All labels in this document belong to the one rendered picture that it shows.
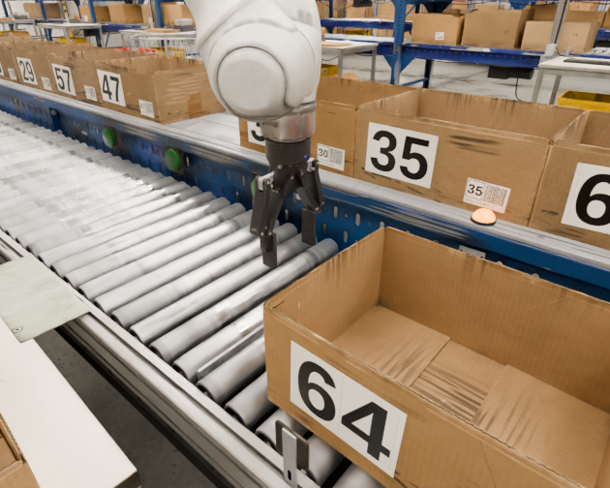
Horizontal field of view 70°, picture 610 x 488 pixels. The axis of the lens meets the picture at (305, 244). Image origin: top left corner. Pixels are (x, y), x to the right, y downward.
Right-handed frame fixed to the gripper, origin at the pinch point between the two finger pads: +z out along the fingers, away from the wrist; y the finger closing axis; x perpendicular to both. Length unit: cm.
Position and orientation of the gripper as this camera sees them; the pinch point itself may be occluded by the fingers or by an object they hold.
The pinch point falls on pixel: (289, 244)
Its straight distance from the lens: 81.1
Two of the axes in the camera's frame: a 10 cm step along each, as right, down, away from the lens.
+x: 7.6, 3.2, -5.6
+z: 0.0, 8.7, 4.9
